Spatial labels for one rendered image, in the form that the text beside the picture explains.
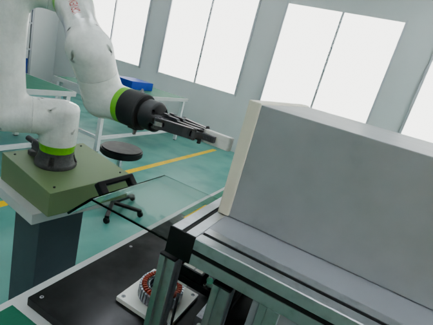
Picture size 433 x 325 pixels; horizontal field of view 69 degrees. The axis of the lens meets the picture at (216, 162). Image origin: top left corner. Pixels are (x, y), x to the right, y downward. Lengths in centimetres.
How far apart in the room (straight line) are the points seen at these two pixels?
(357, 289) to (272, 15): 541
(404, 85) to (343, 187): 487
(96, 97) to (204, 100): 523
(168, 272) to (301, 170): 27
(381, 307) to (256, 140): 29
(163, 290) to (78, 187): 73
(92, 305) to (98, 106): 47
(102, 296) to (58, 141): 62
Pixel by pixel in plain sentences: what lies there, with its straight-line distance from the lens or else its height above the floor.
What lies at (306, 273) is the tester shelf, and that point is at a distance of 49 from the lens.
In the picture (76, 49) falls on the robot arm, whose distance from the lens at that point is 79.
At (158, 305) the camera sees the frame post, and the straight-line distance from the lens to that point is 59.
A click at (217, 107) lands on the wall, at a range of 590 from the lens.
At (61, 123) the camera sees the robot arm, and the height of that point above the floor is 104.
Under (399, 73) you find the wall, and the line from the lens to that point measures 535.
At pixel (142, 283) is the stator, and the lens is 85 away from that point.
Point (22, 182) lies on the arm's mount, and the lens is 132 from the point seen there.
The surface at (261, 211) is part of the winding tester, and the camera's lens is 54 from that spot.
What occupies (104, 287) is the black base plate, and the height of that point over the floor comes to 77.
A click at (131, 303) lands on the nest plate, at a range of 85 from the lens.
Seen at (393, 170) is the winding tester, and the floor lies 128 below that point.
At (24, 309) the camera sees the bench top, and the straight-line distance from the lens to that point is 88.
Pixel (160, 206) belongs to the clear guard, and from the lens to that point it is 65.
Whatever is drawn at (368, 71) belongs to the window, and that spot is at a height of 188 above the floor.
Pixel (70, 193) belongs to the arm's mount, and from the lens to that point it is 121.
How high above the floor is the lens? 135
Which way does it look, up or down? 16 degrees down
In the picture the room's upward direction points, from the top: 15 degrees clockwise
